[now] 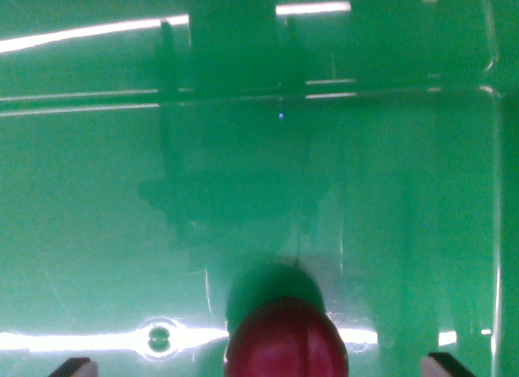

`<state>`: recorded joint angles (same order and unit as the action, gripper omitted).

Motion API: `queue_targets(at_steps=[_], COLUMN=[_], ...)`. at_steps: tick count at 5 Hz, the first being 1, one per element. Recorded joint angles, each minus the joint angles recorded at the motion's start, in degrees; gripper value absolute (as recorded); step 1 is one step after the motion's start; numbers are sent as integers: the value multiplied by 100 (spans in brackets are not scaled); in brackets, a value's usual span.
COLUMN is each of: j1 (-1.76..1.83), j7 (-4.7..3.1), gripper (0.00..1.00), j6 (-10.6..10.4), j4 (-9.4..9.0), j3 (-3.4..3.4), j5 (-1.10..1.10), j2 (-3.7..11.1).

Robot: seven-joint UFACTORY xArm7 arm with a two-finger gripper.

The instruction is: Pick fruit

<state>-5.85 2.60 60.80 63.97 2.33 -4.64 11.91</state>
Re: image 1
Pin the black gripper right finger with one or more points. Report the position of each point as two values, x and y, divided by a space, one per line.
443 367

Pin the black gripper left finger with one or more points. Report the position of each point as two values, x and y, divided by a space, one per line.
77 368

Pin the dark red plum fruit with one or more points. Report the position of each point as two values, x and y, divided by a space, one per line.
286 340

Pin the green plastic bin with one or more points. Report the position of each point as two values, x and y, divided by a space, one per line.
121 190

